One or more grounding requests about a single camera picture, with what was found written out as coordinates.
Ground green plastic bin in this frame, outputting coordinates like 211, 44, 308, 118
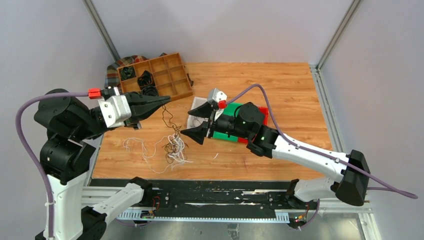
212, 102, 248, 144

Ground red plastic bin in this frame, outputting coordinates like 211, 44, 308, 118
237, 106, 269, 144

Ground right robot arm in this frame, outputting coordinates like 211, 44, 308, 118
181, 102, 371, 209

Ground wooden compartment tray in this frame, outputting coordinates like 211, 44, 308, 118
116, 52, 194, 102

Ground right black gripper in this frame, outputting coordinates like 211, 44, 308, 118
180, 102, 250, 145

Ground white plastic bin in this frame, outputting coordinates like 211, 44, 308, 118
186, 96, 213, 129

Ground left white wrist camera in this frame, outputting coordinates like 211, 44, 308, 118
98, 95, 129, 128

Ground plaid cloth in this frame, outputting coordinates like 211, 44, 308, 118
104, 52, 194, 97

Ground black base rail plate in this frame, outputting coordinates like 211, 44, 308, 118
135, 180, 317, 220

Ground white cable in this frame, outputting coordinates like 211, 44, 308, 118
122, 135, 176, 175

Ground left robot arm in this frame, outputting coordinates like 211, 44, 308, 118
34, 88, 171, 240

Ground black coiled strap four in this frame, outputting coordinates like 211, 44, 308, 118
140, 85, 159, 97

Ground black coiled strap two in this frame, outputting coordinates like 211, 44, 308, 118
137, 70, 155, 90

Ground black coiled strap one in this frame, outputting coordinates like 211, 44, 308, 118
119, 66, 137, 81

